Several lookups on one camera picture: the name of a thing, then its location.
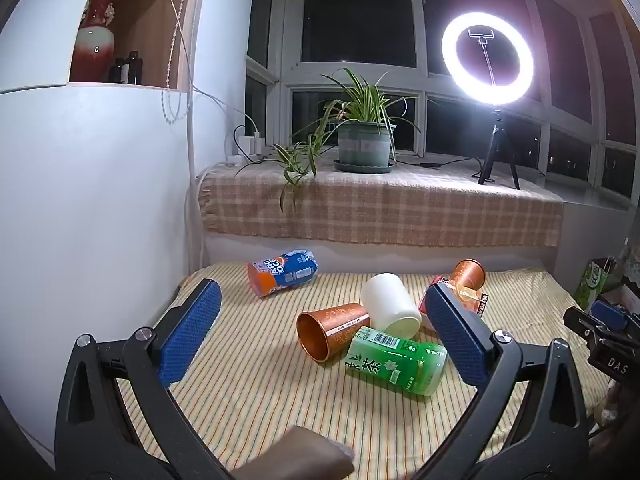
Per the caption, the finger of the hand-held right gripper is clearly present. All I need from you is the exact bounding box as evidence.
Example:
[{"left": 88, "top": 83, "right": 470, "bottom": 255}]
[{"left": 563, "top": 299, "right": 640, "bottom": 347}]

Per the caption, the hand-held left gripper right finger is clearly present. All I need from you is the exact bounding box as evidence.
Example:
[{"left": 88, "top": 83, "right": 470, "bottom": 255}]
[{"left": 414, "top": 283, "right": 592, "bottom": 480}]

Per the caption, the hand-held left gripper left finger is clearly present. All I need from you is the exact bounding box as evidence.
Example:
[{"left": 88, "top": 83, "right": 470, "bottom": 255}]
[{"left": 54, "top": 278, "right": 236, "bottom": 480}]

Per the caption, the red snack packet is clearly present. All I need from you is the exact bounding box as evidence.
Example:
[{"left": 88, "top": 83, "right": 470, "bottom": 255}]
[{"left": 419, "top": 274, "right": 489, "bottom": 317}]

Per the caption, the green tea bottle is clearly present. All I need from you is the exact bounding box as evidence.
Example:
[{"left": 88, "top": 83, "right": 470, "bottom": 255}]
[{"left": 344, "top": 326, "right": 447, "bottom": 397}]

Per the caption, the small copper metal cup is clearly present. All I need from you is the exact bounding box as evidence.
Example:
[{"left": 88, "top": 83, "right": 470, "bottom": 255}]
[{"left": 450, "top": 259, "right": 487, "bottom": 295}]

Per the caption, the white cup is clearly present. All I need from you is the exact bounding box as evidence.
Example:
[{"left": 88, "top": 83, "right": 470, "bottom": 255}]
[{"left": 360, "top": 273, "right": 422, "bottom": 338}]

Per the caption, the orange and blue plastic cup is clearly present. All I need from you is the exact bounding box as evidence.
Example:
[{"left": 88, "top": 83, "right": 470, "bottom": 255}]
[{"left": 247, "top": 247, "right": 319, "bottom": 299}]

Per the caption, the large copper metal cup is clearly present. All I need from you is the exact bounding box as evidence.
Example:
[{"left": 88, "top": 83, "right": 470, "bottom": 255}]
[{"left": 296, "top": 302, "right": 372, "bottom": 362}]

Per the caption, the green carton box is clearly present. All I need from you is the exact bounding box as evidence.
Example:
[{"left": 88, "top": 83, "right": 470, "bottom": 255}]
[{"left": 574, "top": 257, "right": 619, "bottom": 311}]

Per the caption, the striped yellow table cloth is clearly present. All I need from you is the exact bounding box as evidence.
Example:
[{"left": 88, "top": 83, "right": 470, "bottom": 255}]
[{"left": 117, "top": 260, "right": 612, "bottom": 480}]

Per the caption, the plaid beige cloth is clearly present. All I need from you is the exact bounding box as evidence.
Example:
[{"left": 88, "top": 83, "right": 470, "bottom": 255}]
[{"left": 197, "top": 152, "right": 565, "bottom": 249}]

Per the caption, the brown cloth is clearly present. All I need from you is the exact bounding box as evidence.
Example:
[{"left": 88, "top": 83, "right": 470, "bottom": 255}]
[{"left": 234, "top": 425, "right": 357, "bottom": 480}]

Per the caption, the white rounded cabinet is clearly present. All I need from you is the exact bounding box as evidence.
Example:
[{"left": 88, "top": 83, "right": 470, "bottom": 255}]
[{"left": 0, "top": 0, "right": 213, "bottom": 466}]

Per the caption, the black tripod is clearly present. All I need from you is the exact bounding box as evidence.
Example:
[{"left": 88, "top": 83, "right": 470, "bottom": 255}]
[{"left": 472, "top": 106, "right": 521, "bottom": 191}]

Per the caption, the green pot saucer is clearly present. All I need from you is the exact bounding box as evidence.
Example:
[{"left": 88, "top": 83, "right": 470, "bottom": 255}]
[{"left": 333, "top": 159, "right": 396, "bottom": 174}]

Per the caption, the white power strip with chargers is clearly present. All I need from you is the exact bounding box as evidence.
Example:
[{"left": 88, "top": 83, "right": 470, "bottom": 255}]
[{"left": 226, "top": 131, "right": 267, "bottom": 167}]

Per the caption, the green plant pot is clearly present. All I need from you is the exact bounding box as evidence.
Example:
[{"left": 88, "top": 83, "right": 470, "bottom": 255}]
[{"left": 336, "top": 121, "right": 396, "bottom": 166}]

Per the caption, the spider plant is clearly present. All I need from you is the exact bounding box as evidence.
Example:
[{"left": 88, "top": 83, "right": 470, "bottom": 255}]
[{"left": 235, "top": 67, "right": 441, "bottom": 213}]

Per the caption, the red and white vase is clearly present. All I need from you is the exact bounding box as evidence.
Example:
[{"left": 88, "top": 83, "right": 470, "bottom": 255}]
[{"left": 70, "top": 0, "right": 127, "bottom": 83}]

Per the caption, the phone clamp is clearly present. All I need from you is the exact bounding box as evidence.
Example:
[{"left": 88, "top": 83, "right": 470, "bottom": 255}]
[{"left": 468, "top": 29, "right": 497, "bottom": 89}]

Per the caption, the black cable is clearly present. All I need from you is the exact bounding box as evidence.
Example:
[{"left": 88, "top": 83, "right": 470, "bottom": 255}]
[{"left": 394, "top": 155, "right": 482, "bottom": 169}]

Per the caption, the white cable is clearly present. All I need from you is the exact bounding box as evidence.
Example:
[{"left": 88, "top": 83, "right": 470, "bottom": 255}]
[{"left": 149, "top": 0, "right": 261, "bottom": 281}]

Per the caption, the white bead cord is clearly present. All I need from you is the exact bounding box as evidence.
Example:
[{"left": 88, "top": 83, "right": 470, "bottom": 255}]
[{"left": 161, "top": 0, "right": 199, "bottom": 124}]

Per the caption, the white window frame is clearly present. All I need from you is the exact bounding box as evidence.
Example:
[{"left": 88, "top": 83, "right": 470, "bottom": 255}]
[{"left": 245, "top": 0, "right": 640, "bottom": 211}]

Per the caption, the ring light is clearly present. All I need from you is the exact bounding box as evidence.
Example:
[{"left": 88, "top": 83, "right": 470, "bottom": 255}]
[{"left": 441, "top": 11, "right": 535, "bottom": 107}]

